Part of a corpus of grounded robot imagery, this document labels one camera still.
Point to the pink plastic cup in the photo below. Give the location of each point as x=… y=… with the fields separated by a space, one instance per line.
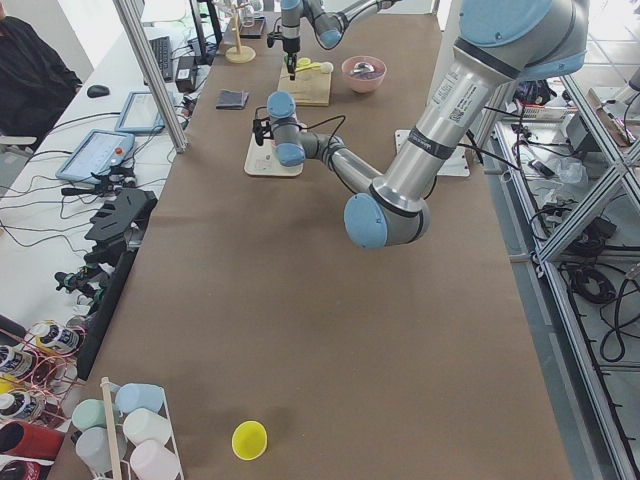
x=150 y=460

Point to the blue plastic cup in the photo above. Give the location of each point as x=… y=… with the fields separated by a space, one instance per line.
x=133 y=396

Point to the blue teach pendant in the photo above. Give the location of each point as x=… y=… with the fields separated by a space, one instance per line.
x=140 y=115
x=99 y=151

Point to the wooden mug tree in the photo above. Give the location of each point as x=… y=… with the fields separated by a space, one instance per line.
x=238 y=53

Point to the grey folded cloth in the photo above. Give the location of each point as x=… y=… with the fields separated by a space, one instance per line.
x=232 y=99

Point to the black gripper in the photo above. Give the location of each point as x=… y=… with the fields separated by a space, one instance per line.
x=290 y=45

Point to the near blue teach pendant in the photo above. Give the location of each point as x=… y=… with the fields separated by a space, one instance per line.
x=99 y=151

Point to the black computer mouse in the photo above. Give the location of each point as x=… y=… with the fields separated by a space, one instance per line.
x=97 y=91

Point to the grey plastic cup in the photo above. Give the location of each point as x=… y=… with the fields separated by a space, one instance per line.
x=92 y=447

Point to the metal ice scoop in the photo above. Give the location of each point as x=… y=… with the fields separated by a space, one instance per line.
x=364 y=71

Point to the white toy bun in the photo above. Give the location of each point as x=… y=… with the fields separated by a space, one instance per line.
x=326 y=67

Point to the white plastic cup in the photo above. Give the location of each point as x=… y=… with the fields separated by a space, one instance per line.
x=142 y=424

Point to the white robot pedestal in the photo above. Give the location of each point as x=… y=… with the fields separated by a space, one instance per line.
x=459 y=90

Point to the green plastic cup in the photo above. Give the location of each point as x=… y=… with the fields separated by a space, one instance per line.
x=89 y=413

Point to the cream rabbit tray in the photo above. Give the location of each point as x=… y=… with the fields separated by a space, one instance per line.
x=265 y=160

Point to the large pink bowl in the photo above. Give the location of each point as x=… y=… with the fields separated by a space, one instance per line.
x=363 y=86

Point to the black keyboard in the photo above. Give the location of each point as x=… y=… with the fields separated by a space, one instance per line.
x=162 y=51

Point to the far blue teach pendant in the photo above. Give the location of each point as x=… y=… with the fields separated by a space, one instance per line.
x=140 y=115

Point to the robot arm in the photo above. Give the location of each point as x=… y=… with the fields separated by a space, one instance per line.
x=498 y=42
x=328 y=27

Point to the aluminium frame post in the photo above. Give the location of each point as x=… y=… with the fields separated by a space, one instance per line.
x=126 y=10

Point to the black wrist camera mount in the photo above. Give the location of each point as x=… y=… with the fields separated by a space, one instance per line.
x=261 y=126
x=273 y=37

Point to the wooden cutting board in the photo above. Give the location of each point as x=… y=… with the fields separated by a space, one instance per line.
x=308 y=89

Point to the person in black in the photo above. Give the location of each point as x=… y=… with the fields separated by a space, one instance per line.
x=36 y=84

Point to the black tool holder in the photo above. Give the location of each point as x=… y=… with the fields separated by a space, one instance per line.
x=132 y=206

